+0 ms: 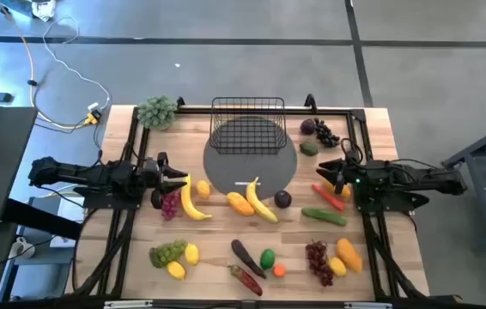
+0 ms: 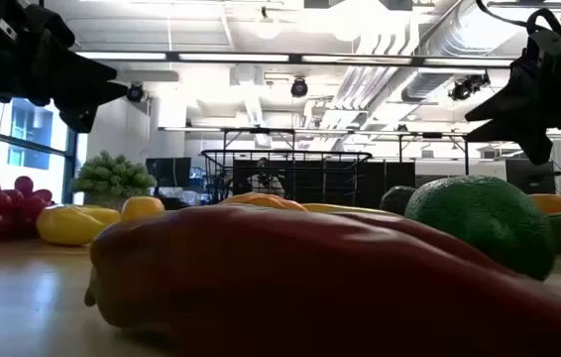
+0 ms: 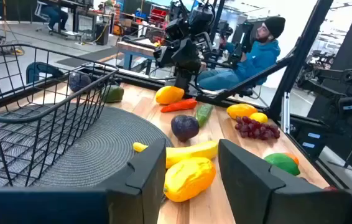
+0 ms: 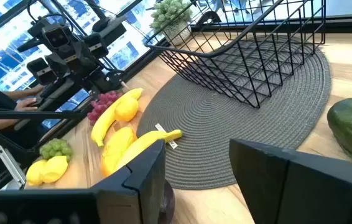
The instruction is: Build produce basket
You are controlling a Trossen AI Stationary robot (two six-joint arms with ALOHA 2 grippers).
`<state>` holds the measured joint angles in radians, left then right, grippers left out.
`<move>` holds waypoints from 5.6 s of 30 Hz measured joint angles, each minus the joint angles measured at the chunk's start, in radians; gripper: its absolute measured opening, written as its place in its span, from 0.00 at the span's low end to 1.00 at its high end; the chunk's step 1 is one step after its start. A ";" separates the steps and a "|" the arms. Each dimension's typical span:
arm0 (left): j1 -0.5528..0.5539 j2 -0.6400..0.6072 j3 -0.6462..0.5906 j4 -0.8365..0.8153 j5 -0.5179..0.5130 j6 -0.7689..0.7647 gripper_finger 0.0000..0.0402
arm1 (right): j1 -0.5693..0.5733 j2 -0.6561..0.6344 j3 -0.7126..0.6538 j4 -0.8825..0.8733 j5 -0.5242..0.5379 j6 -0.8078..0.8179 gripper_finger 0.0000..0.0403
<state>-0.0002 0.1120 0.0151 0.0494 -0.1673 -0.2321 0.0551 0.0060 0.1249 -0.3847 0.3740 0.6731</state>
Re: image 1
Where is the silver frame bracket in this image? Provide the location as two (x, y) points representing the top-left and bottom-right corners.
(104, 300), (154, 309)
(344, 301), (393, 309)

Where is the green succulent in white pot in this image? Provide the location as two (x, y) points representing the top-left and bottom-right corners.
(136, 94), (179, 131)

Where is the white mug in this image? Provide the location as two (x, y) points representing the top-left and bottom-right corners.
(9, 236), (37, 260)

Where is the black wire basket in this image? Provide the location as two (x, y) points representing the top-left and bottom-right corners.
(209, 96), (288, 155)

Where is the dark red grape bunch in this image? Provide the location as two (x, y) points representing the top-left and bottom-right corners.
(305, 239), (335, 288)

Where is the yellow floor cable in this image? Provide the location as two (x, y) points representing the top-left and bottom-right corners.
(0, 0), (98, 130)

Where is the white paper sheet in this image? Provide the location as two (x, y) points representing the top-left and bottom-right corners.
(48, 195), (86, 250)

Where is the green grape bunch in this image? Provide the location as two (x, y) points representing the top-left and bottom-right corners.
(149, 239), (188, 270)

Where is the dark purple eggplant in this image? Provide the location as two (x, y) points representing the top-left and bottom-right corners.
(230, 239), (267, 280)

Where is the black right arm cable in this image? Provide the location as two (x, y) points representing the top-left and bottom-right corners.
(339, 137), (365, 167)

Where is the white crumpled object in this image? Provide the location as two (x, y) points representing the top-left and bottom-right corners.
(31, 0), (58, 22)

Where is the dark purple round fruit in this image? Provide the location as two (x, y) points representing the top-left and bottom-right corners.
(273, 190), (293, 210)

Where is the black aluminium table frame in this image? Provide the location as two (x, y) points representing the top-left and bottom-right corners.
(70, 105), (428, 306)

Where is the black grape bunch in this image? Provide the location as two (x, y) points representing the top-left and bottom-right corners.
(313, 118), (341, 148)

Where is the red chili pepper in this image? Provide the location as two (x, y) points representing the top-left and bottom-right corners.
(311, 183), (347, 212)

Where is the black desk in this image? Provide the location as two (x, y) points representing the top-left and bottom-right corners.
(0, 106), (83, 241)

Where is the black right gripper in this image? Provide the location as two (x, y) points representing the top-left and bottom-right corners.
(315, 157), (371, 191)

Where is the green cucumber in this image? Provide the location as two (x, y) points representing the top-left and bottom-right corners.
(301, 207), (349, 227)

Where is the white floor cable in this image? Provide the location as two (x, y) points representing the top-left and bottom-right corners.
(41, 15), (112, 112)

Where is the dark green avocado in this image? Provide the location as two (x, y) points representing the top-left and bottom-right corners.
(299, 141), (319, 157)

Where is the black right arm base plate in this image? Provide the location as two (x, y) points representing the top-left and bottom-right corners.
(354, 191), (431, 215)

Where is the long red pointed pepper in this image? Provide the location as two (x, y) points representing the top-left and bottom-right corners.
(228, 264), (264, 297)

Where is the grey round woven placemat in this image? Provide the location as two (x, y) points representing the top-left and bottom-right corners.
(203, 115), (299, 202)

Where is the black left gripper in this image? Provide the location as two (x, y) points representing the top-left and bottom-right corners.
(142, 151), (189, 197)

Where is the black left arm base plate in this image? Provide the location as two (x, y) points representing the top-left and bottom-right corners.
(73, 186), (143, 210)

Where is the orange mango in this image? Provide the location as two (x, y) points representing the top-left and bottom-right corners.
(336, 237), (364, 275)
(226, 191), (256, 217)
(322, 179), (352, 201)

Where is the pink grape bunch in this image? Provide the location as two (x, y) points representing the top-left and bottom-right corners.
(160, 191), (183, 222)

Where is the green lime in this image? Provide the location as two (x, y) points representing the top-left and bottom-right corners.
(259, 248), (276, 271)

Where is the yellow lemon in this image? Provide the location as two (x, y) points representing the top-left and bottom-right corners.
(184, 243), (201, 266)
(327, 256), (348, 278)
(166, 260), (187, 282)
(195, 179), (212, 200)

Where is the yellow banana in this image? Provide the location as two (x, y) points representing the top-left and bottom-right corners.
(180, 173), (213, 222)
(246, 176), (279, 224)

